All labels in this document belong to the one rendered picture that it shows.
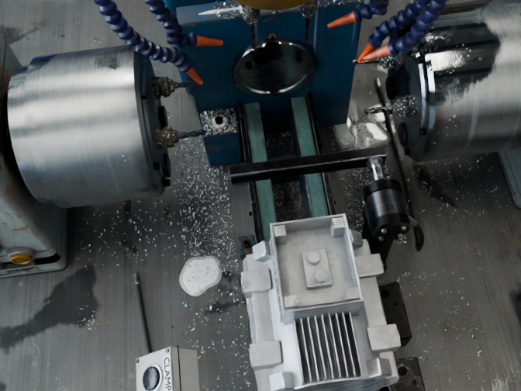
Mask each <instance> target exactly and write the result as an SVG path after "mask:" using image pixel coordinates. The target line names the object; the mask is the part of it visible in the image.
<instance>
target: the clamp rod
mask: <svg viewBox="0 0 521 391"><path fill-rule="evenodd" d="M372 161H373V162H374V163H373V165H371V166H370V163H368V164H369V166H370V171H371V177H372V181H374V180H377V179H380V178H385V174H384V171H383V168H382V165H381V162H380V160H379V162H380V163H378V164H377V163H376V164H375V161H374V160H372Z"/></svg>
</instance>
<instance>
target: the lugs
mask: <svg viewBox="0 0 521 391"><path fill-rule="evenodd" d="M349 231H350V239H351V242H352V246H353V250H356V249H358V248H359V247H362V246H363V245H364V244H363V241H362V236H361V232H359V231H356V230H351V229H349ZM252 248H253V254H254V260H255V261H260V262H266V261H268V260H270V259H271V249H270V244H269V242H268V241H265V240H263V241H261V242H260V243H258V244H256V245H254V246H253V247H252ZM366 364H367V371H368V375H369V379H383V378H386V377H389V376H392V370H391V366H390V362H389V359H388V358H374V359H371V360H368V361H366ZM269 379H270V386H271V391H289V390H292V389H294V388H295V384H294V379H293V374H292V372H289V371H280V372H276V373H274V374H271V375H269Z"/></svg>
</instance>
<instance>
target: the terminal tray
mask: <svg viewBox="0 0 521 391"><path fill-rule="evenodd" d="M336 220H340V221H341V224H340V225H339V226H337V225H336V224H335V221H336ZM279 227H282V228H283V230H284V231H283V232H282V233H281V234H280V233H278V232H277V229H278V228H279ZM270 228H271V238H270V239H269V244H270V249H271V260H272V268H273V272H274V284H275V286H276V294H277V299H278V311H279V313H280V321H281V322H282V323H283V324H284V326H286V325H289V324H293V320H295V322H296V323H297V322H300V319H302V321H304V320H307V317H309V319H310V320H311V319H314V316H316V318H320V317H321V315H323V317H328V314H330V316H331V317H334V315H335V313H337V316H341V314H342V313H344V316H347V315H348V313H349V312H350V313H351V316H358V314H359V312H360V310H361V307H362V305H363V303H364V297H363V293H362V289H361V283H360V279H359V275H358V271H357V264H356V261H355V257H354V250H353V246H352V242H351V239H350V231H349V227H348V224H347V217H346V213H342V214H336V215H330V216H319V217H313V218H308V219H301V220H290V221H285V222H278V223H270ZM352 289H353V290H355V291H356V295H355V296H351V295H350V294H349V292H350V290H352ZM290 298H293V299H294V300H295V303H294V304H292V305H290V304H288V299H290Z"/></svg>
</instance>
